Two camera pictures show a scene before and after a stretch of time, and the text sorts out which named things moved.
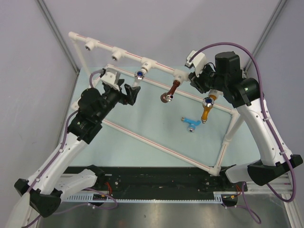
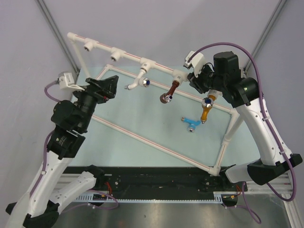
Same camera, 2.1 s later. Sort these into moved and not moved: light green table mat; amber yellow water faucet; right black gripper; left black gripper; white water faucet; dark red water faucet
Moved: white water faucet; left black gripper
Not moved: dark red water faucet; right black gripper; light green table mat; amber yellow water faucet
